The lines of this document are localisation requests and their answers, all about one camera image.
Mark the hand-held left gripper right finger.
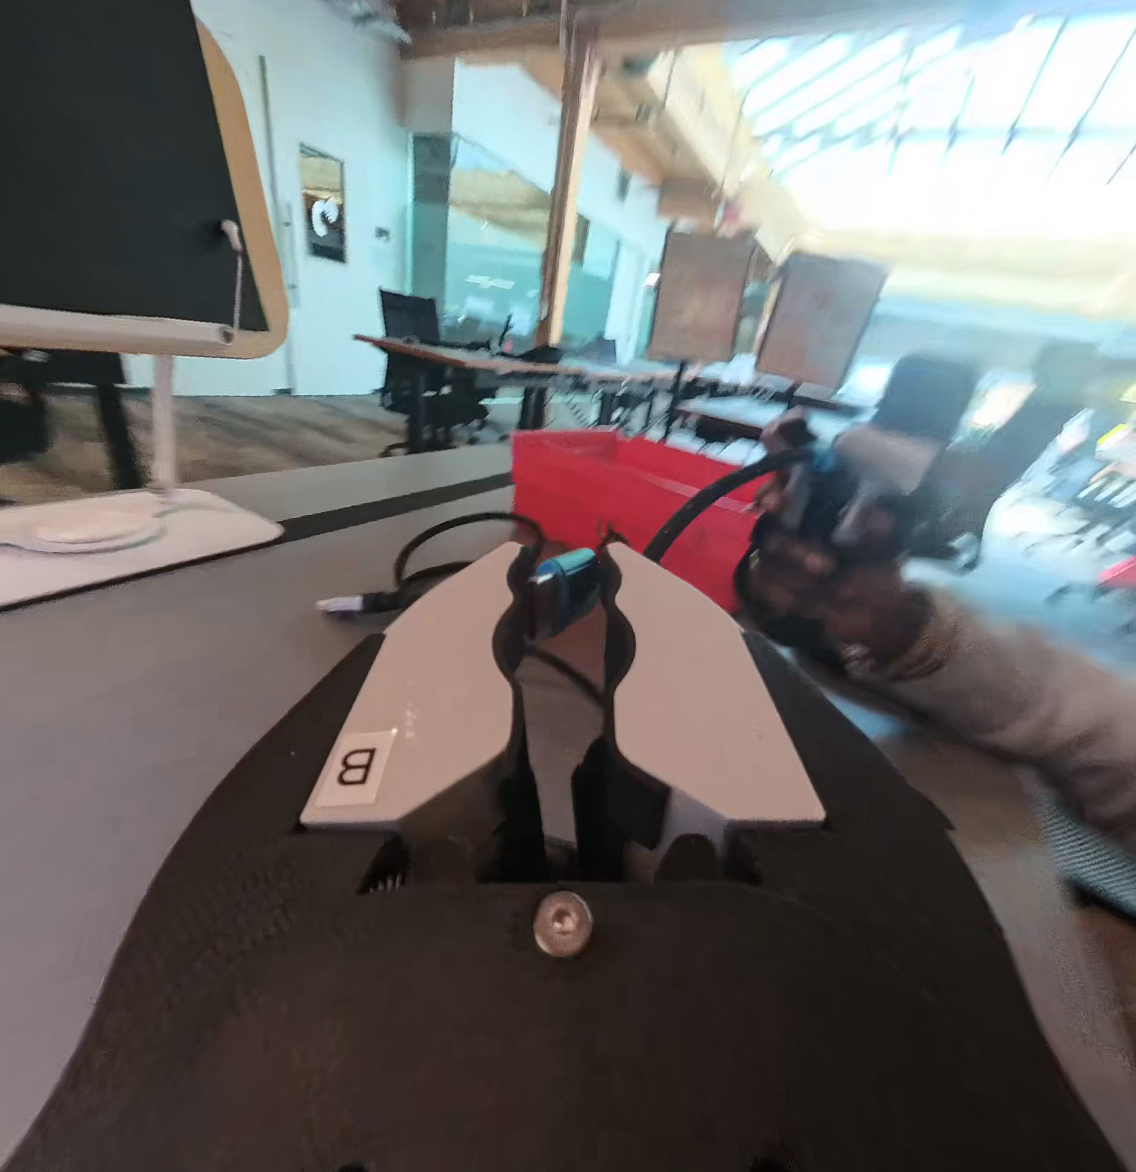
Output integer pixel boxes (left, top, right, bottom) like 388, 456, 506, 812
612, 543, 827, 834

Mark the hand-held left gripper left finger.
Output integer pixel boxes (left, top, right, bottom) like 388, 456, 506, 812
298, 541, 533, 835

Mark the black cable with blue connector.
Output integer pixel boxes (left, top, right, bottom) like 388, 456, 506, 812
316, 514, 624, 720

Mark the person's right hand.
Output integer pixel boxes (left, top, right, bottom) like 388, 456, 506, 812
737, 534, 934, 681

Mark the handwritten whiteboard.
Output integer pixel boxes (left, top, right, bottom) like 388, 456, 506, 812
646, 230, 764, 367
755, 253, 892, 391

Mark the red plastic bin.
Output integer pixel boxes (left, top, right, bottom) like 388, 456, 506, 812
511, 431, 780, 614

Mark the white tablet stand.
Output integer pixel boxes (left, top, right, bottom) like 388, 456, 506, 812
0, 221, 285, 614

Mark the wooden office desk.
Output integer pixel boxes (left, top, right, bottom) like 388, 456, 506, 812
353, 333, 701, 437

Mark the black office chair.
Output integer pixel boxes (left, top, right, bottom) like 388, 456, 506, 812
377, 287, 497, 458

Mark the wooden post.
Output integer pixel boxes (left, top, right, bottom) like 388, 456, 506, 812
535, 0, 608, 350

